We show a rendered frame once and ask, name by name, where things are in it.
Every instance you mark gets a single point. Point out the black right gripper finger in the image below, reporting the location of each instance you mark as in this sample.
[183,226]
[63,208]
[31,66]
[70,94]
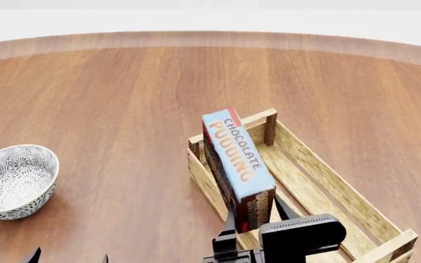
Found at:
[228,235]
[285,211]

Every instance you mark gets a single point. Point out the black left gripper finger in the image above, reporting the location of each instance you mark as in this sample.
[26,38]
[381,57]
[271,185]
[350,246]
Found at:
[105,259]
[33,257]

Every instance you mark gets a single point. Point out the chocolate pudding box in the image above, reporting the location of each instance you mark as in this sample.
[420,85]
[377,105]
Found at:
[238,153]

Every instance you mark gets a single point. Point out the wooden crate tray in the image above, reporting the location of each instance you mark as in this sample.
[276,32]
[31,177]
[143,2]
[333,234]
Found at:
[305,175]

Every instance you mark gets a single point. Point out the white black patterned bowl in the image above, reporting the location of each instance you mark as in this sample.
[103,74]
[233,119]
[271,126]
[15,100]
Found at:
[13,180]

